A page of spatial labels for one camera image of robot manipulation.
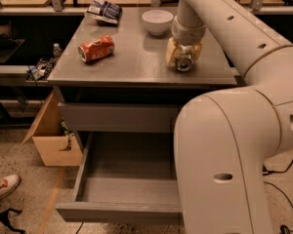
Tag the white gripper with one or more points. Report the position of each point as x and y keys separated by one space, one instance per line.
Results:
x=188 y=33

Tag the white green 7up can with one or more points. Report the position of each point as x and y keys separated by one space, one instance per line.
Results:
x=184 y=59

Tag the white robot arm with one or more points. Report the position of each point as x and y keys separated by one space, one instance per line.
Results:
x=223 y=138

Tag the grey drawer cabinet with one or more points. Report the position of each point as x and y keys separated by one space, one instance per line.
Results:
x=136 y=72

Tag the crushed orange soda can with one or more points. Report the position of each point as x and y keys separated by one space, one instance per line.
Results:
x=97 y=49

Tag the closed grey top drawer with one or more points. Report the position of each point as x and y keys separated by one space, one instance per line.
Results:
x=117 y=117

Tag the open grey middle drawer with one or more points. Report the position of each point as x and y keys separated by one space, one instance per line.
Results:
x=125 y=177

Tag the white ceramic bowl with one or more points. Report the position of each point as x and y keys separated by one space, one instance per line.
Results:
x=157 y=22

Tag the blue white chip bag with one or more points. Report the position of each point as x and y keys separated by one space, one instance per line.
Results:
x=104 y=11

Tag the clear plastic water bottle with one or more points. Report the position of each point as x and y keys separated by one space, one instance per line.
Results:
x=57 y=52

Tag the cardboard box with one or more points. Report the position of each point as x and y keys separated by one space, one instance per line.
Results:
x=55 y=147

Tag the grey side shelf left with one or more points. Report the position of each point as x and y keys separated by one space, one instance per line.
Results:
x=16 y=75

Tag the white red sneaker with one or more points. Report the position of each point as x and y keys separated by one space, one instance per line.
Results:
x=8 y=184

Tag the black floor bracket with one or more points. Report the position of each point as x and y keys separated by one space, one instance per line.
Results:
x=4 y=219

